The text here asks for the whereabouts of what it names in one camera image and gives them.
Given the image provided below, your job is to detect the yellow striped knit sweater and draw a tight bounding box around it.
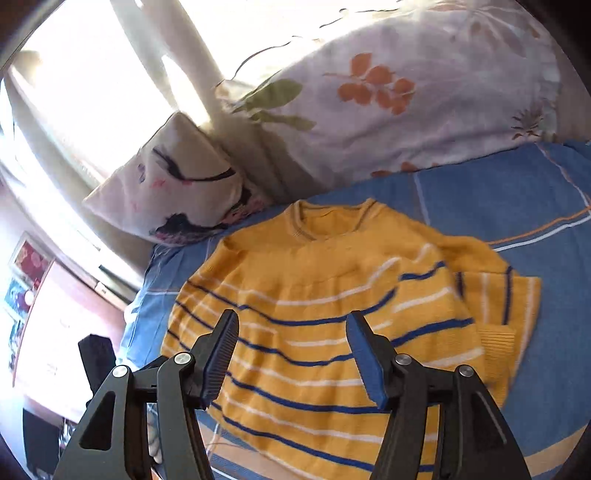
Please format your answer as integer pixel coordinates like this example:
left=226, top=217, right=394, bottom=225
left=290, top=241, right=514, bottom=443
left=161, top=199, right=542, bottom=479

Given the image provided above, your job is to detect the blue plaid bed sheet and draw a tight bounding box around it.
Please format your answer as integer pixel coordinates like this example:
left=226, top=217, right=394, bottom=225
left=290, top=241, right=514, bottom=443
left=121, top=142, right=590, bottom=479

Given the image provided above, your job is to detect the cream cushion with black silhouette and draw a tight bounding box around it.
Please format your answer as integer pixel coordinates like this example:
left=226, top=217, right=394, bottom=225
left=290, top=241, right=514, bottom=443
left=83, top=112, right=270, bottom=246

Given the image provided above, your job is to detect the beige upholstered headboard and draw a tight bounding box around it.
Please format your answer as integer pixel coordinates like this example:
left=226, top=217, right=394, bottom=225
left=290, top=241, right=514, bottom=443
left=4, top=0, right=334, bottom=278

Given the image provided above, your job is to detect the white leaf print pillow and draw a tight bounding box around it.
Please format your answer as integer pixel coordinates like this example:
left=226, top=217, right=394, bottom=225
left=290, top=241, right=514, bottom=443
left=215, top=1, right=561, bottom=189

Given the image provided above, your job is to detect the colourful picture frame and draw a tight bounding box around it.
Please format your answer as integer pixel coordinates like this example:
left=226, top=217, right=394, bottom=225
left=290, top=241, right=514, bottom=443
left=3, top=232, right=54, bottom=321

